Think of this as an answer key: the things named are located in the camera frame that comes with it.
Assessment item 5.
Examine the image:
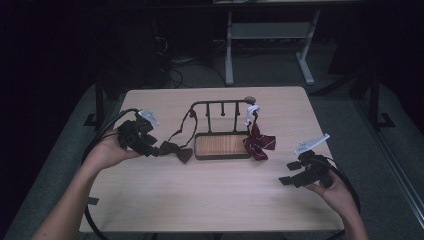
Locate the person's left hand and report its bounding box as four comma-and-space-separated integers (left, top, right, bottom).
83, 129, 142, 172

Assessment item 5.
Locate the red striped bow tie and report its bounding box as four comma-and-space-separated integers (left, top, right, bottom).
242, 104, 277, 162

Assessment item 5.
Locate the dark bow tie with strap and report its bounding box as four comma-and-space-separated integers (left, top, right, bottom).
159, 108, 199, 165

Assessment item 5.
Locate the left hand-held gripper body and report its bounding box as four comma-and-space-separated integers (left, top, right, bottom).
116, 108, 161, 158

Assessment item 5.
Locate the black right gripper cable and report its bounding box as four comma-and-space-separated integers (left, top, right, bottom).
314, 155, 363, 240

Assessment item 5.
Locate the black metal stand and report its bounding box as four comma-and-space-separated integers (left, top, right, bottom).
365, 68, 397, 130
82, 73, 108, 130

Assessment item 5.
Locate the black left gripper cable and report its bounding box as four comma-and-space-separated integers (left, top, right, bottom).
81, 107, 141, 240

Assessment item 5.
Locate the person's right hand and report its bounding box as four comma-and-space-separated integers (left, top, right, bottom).
304, 168, 356, 218

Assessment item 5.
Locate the black hook rack wooden tray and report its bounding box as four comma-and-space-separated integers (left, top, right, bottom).
188, 98, 258, 161

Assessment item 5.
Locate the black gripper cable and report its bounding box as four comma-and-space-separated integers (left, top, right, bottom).
81, 107, 141, 240
314, 155, 363, 240

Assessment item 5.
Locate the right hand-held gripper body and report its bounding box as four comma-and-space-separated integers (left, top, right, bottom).
293, 133, 335, 189

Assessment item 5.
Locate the white metal desk frame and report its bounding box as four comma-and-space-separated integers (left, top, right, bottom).
224, 9, 322, 87

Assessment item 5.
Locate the tangle of floor cables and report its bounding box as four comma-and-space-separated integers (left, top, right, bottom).
151, 18, 228, 90

